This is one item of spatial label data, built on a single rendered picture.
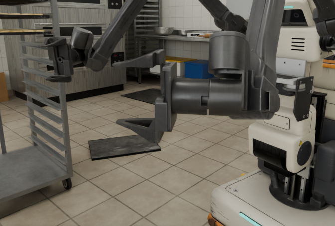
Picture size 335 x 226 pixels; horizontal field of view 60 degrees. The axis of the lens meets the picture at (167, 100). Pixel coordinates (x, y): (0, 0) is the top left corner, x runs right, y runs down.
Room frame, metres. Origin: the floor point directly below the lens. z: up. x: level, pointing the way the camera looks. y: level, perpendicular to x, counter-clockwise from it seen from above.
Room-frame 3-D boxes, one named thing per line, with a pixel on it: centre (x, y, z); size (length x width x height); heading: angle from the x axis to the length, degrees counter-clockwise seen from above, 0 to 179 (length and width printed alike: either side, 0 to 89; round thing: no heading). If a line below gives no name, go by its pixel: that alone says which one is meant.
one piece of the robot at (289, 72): (1.11, -0.42, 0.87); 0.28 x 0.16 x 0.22; 35
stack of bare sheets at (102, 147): (2.48, 0.41, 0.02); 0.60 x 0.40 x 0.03; 109
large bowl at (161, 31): (5.34, 0.07, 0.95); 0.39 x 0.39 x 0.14
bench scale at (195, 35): (4.76, -0.53, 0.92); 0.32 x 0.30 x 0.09; 144
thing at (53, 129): (1.93, 0.88, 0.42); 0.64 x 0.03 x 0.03; 44
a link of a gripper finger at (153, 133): (0.46, 0.04, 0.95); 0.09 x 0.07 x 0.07; 80
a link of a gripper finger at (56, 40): (0.89, 0.35, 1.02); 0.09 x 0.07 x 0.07; 170
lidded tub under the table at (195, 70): (4.77, -0.56, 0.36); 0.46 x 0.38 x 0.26; 138
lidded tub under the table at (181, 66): (5.08, -0.23, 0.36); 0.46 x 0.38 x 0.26; 137
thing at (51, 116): (1.93, 0.88, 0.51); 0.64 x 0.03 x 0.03; 44
